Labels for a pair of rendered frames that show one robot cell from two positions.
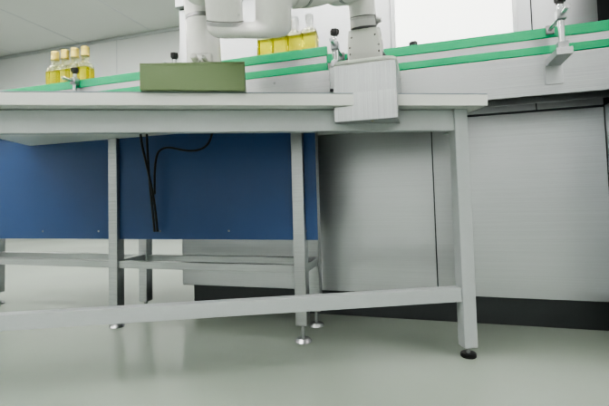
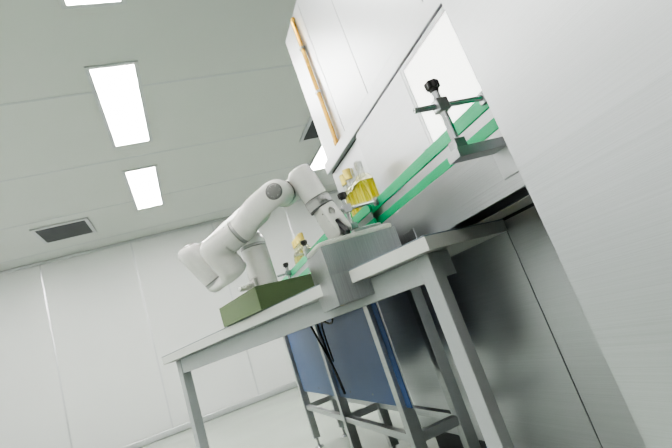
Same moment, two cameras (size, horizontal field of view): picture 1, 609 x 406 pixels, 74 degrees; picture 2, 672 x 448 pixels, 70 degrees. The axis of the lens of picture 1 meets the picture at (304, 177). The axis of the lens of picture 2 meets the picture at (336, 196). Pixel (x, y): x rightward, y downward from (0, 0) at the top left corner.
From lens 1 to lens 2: 132 cm
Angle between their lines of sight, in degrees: 53
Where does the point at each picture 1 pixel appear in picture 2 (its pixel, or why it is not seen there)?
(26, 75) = not seen: hidden behind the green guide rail
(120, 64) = not seen: hidden behind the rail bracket
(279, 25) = (224, 276)
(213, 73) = (245, 303)
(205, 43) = (250, 270)
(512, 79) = (476, 183)
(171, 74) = (231, 311)
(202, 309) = not seen: outside the picture
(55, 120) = (216, 351)
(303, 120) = (311, 314)
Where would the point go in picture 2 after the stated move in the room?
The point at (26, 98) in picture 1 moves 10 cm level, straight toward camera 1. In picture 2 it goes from (197, 345) to (180, 350)
